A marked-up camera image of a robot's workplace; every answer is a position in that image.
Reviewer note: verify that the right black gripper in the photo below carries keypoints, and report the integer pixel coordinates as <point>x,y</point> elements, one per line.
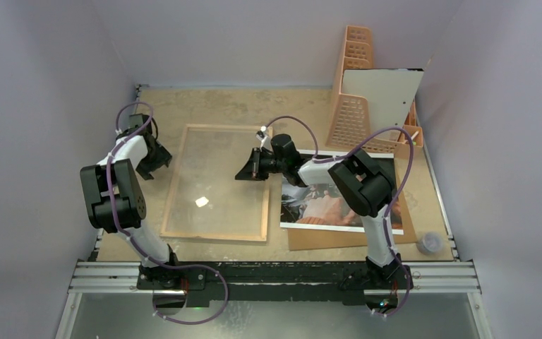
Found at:
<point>257,164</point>

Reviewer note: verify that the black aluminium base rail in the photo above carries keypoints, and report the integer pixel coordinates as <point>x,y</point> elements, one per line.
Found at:
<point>338,281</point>

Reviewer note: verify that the orange plastic file organizer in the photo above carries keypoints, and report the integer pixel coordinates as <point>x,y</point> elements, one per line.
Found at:
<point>350,119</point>

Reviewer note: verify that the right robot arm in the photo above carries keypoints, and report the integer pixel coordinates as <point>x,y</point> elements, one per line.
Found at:
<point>382,258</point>

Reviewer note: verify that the brown cardboard backing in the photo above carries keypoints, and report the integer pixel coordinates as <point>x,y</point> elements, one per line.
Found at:
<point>335,227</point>

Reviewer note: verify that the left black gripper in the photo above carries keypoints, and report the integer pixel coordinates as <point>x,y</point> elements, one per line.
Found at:
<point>162,157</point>

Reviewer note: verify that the white wooden picture frame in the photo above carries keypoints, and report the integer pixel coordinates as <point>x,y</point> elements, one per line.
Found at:
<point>205,200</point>

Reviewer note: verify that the white board sheet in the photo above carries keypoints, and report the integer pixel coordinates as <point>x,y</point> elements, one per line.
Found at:
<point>389,93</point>

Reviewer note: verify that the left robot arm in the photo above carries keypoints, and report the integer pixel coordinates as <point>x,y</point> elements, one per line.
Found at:
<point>114,199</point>

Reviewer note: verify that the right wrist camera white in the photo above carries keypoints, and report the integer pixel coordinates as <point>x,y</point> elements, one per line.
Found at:
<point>264,136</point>

